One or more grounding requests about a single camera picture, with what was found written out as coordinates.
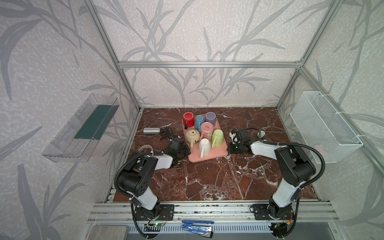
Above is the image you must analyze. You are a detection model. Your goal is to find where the beige teapot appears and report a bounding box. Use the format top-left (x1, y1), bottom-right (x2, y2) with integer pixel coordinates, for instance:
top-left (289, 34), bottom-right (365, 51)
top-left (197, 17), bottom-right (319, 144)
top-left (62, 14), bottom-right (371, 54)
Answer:
top-left (185, 129), bottom-right (201, 150)

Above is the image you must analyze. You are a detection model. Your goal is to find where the blue stapler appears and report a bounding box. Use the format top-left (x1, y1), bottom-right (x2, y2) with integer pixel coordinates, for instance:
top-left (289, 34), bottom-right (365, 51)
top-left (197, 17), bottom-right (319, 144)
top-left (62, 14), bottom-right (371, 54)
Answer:
top-left (182, 220), bottom-right (214, 238)

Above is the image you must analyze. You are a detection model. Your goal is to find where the clear plastic wall shelf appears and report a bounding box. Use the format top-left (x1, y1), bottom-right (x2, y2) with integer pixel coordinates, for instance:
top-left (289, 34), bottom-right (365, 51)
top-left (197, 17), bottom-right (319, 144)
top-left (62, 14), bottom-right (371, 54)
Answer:
top-left (42, 94), bottom-right (120, 163)

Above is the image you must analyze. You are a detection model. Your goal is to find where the pink object in basket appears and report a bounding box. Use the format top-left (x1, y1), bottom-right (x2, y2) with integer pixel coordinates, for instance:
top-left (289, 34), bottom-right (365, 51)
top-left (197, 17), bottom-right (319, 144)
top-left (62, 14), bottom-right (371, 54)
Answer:
top-left (314, 145), bottom-right (328, 159)

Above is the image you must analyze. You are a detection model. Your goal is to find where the silver metal cylinder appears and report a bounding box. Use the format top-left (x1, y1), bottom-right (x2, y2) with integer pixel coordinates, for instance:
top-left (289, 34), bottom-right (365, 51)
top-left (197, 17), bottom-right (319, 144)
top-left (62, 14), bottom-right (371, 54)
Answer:
top-left (143, 128), bottom-right (161, 135)

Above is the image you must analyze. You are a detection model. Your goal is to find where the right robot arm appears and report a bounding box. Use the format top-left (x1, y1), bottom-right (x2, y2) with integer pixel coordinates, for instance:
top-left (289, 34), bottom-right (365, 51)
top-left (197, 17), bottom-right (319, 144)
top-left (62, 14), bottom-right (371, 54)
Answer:
top-left (228, 128), bottom-right (326, 213)

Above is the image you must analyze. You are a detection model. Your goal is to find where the aluminium mounting rail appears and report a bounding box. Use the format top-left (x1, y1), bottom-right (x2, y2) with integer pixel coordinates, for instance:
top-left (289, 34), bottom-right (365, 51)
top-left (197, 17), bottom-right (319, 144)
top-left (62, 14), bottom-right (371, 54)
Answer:
top-left (87, 200), bottom-right (340, 224)

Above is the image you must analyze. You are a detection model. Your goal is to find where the white wire basket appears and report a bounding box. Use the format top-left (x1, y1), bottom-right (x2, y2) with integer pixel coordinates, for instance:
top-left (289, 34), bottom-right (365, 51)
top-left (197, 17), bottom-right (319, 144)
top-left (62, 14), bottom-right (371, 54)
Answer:
top-left (291, 91), bottom-right (364, 164)

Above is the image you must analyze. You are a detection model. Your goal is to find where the white mug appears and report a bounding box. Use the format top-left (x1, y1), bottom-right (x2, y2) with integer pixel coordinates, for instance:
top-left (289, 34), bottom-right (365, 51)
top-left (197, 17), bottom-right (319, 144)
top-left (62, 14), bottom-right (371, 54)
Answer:
top-left (199, 139), bottom-right (211, 159)

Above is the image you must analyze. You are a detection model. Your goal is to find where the green mug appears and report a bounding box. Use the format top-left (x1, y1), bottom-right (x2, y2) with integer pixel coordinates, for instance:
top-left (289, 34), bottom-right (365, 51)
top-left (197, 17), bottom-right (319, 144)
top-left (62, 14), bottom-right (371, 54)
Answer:
top-left (211, 130), bottom-right (225, 149)

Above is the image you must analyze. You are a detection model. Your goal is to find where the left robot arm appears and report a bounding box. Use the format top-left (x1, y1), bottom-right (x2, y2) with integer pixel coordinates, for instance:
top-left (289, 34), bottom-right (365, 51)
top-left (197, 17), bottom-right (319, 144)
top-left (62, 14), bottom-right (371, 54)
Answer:
top-left (114, 137), bottom-right (190, 215)

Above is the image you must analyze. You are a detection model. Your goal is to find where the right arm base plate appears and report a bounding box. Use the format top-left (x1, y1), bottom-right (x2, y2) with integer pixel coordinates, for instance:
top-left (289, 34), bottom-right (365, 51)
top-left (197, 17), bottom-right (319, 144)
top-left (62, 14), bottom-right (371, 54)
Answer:
top-left (249, 204), bottom-right (295, 221)

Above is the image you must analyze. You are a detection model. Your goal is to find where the blue mug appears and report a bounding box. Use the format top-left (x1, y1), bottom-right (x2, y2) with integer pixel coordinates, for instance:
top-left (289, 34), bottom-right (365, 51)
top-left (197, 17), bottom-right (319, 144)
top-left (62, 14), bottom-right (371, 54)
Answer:
top-left (195, 115), bottom-right (205, 132)

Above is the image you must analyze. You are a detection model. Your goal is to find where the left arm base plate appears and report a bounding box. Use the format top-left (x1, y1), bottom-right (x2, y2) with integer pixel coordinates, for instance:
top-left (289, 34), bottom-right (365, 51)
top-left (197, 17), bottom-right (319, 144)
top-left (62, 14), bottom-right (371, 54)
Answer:
top-left (133, 204), bottom-right (175, 221)

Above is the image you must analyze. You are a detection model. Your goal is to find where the grey foam block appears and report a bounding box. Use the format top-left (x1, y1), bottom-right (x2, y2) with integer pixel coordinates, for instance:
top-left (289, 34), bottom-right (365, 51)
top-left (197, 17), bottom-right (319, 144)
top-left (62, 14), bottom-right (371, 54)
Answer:
top-left (86, 225), bottom-right (129, 240)

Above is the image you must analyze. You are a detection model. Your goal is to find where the pink mug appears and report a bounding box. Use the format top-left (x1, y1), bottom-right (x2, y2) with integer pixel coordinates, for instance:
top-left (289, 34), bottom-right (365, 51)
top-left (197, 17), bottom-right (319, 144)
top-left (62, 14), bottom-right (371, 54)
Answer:
top-left (200, 122), bottom-right (214, 141)

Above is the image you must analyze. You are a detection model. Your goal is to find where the red mug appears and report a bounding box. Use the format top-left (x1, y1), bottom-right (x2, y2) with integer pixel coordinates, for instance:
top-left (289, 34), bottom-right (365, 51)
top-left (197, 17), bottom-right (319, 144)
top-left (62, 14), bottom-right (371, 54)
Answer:
top-left (183, 112), bottom-right (195, 130)

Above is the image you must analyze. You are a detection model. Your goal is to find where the clear tape roll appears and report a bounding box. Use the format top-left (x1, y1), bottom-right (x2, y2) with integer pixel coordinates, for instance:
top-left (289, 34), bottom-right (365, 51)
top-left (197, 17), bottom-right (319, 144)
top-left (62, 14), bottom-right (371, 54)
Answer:
top-left (138, 145), bottom-right (154, 154)

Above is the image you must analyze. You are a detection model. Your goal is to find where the pink plastic tray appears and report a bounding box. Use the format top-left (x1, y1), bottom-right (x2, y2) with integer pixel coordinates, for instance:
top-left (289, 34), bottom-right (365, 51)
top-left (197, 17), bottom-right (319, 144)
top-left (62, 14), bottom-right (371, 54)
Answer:
top-left (182, 120), bottom-right (228, 163)

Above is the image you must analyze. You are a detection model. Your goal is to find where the purple mug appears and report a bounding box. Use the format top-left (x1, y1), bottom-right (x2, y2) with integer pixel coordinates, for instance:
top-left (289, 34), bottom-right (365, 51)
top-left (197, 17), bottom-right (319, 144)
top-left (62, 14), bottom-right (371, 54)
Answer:
top-left (205, 112), bottom-right (217, 126)

